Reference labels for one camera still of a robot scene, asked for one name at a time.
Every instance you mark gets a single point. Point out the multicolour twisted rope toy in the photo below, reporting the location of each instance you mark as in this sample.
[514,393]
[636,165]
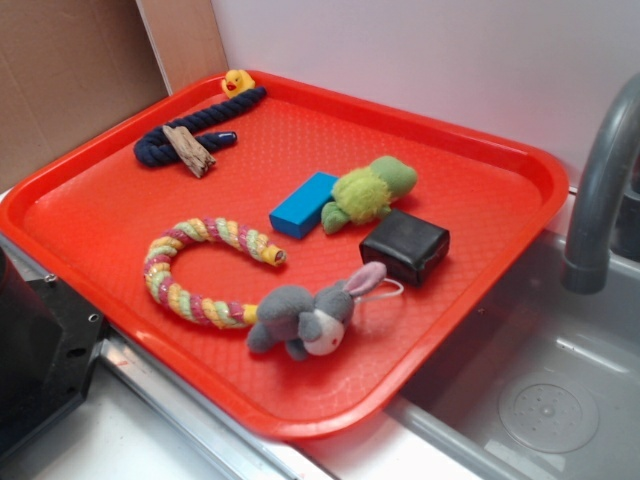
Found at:
[194,308]

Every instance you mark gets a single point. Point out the black wrapped block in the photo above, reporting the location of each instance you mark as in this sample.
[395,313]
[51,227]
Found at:
[410,247]

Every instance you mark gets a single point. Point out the yellow rubber duck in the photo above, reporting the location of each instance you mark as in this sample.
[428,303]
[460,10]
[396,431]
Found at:
[236,82]

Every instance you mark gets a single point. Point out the navy blue rope toy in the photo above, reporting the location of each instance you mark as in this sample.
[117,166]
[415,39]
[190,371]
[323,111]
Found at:
[155,150]

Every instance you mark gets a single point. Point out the grey toy sink basin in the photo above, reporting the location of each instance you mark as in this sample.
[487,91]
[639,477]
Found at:
[536,382]

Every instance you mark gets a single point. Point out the grey toy faucet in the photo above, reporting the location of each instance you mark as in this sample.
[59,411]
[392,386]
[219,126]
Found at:
[605,216]

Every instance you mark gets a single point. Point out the brown wood piece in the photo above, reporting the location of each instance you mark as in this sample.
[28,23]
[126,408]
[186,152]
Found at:
[194,155]

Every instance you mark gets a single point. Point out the grey plush bunny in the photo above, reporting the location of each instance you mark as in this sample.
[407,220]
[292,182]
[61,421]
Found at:
[314,324]

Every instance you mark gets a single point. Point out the red plastic tray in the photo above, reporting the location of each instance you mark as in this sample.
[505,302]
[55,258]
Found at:
[90,217]

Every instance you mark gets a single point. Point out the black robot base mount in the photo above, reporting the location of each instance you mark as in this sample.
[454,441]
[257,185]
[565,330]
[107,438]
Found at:
[50,339]

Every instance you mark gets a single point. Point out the green plush turtle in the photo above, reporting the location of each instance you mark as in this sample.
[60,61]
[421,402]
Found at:
[366,194]

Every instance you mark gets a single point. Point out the blue rectangular block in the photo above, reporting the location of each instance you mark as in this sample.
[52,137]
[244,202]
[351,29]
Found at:
[299,213]

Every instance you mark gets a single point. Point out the brown cardboard panel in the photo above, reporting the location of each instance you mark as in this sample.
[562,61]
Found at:
[71,70]

